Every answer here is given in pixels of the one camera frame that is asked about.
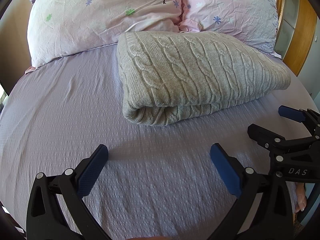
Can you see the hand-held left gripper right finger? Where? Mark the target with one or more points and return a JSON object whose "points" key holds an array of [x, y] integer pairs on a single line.
{"points": [[226, 171]]}

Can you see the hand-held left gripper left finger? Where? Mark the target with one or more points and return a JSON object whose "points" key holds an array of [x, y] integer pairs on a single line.
{"points": [[91, 173]]}

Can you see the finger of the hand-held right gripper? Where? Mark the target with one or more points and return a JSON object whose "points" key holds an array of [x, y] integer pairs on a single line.
{"points": [[262, 133], [291, 113]]}

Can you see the person's right hand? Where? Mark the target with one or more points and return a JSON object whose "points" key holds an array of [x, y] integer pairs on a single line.
{"points": [[300, 197]]}

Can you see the lavender textured bed sheet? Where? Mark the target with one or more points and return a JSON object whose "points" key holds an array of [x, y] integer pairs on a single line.
{"points": [[75, 130]]}

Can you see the wooden bed headboard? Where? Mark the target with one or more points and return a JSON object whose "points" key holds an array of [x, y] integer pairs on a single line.
{"points": [[300, 22]]}

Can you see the pink flower print pillow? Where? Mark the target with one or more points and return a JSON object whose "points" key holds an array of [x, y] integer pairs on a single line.
{"points": [[230, 7]]}

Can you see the pink tree print pillow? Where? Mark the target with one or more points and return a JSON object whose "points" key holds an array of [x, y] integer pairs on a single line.
{"points": [[100, 17]]}

